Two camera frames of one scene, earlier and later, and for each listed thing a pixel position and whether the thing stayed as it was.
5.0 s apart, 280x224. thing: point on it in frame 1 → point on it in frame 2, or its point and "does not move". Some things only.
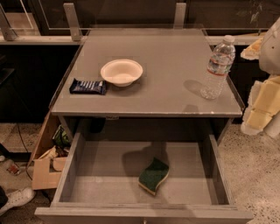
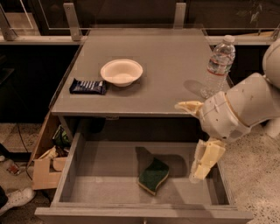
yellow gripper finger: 263,105 → 208,152
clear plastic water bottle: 219,68 does not move
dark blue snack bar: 98,87 does not move
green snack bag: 60,136 does not move
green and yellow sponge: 153,176 does not move
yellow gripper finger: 252,52 → 192,106
